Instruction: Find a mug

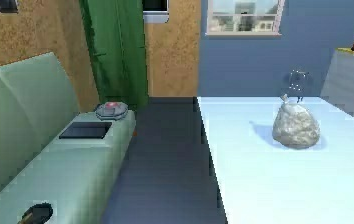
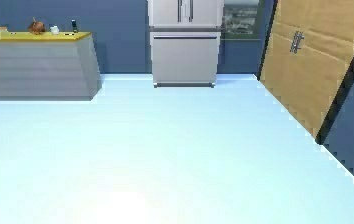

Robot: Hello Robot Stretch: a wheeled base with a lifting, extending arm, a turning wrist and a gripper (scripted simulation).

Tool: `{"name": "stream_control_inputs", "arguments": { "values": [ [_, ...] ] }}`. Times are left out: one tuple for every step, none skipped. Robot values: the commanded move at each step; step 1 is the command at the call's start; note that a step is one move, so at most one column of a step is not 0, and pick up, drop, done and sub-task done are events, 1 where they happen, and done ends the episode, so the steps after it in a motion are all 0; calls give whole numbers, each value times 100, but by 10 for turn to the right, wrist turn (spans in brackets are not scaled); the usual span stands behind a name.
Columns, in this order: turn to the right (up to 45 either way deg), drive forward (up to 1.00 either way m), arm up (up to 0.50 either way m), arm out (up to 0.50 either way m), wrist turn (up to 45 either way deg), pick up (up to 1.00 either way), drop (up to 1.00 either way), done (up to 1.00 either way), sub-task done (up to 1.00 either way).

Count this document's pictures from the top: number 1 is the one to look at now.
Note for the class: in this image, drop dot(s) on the green curtain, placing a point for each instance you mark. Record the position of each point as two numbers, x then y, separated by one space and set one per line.
118 50

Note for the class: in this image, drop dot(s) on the dark window white sill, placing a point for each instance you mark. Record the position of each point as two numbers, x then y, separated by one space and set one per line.
155 10

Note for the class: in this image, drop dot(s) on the black round object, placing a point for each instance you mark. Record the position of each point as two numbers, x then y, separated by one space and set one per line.
38 214

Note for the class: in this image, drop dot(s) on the grey tied bag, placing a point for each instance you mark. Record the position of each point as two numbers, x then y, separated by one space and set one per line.
296 126

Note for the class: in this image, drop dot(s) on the grey cabinet yellow top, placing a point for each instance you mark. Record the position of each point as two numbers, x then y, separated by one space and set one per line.
350 80

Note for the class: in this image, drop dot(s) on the dark framed wall picture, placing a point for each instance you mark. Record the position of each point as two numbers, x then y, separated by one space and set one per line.
0 6

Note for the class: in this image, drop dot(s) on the grey round dish red top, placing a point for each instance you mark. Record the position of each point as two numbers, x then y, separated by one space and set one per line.
112 110

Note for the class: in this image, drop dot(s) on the pale blue table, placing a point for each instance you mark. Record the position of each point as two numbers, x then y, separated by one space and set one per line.
285 173

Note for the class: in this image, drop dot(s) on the white framed window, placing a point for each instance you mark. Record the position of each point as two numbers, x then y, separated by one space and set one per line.
244 16

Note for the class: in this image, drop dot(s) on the pale green sofa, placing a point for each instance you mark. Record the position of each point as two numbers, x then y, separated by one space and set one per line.
35 140

